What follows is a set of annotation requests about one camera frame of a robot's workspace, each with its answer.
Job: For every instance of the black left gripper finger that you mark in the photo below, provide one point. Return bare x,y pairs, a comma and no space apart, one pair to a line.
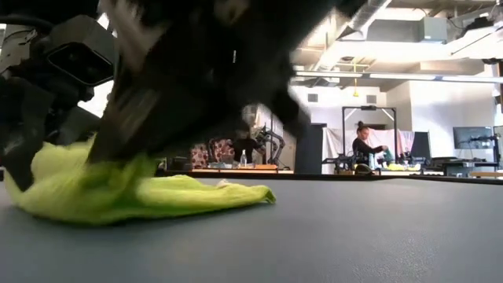
23,137

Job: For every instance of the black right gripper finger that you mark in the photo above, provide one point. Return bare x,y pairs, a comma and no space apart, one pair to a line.
157,118

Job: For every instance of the yellow-green microfibre towel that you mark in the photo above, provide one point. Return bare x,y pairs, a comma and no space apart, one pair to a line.
177,196

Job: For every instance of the black background robot arm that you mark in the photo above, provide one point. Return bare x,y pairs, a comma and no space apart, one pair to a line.
275,139
496,149

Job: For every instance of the red patterned cloth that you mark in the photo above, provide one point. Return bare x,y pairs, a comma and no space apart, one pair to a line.
220,151

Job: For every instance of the person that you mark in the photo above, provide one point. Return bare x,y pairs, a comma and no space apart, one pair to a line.
245,147
361,149

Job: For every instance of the clear plastic bottle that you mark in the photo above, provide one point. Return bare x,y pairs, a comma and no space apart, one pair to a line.
243,159

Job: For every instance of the black upright panel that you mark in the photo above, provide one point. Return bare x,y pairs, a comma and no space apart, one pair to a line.
310,153

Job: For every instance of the white backdrop sheet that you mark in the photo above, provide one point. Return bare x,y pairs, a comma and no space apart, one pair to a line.
334,141

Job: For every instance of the background robot rig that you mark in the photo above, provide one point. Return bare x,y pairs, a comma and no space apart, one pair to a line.
346,162

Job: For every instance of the long ceiling light strip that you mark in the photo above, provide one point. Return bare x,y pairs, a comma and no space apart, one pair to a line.
393,76

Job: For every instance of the grey ceiling ventilation unit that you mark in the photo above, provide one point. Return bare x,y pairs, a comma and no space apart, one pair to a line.
432,29

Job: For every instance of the yellow background cloth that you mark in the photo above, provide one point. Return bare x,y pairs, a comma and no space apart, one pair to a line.
397,167

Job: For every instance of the dark angled monitor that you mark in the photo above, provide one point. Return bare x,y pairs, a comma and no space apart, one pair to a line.
420,145

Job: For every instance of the wide computer monitor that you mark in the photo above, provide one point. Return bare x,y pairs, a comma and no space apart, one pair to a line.
471,137

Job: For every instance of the black background table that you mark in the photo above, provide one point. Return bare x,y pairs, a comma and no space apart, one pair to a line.
463,163

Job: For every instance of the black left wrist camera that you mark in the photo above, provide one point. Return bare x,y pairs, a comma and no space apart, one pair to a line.
80,63

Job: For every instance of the silver ceiling duct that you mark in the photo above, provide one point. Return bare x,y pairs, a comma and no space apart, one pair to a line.
365,13

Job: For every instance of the black aluminium table frame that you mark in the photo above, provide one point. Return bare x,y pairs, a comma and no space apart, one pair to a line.
393,177

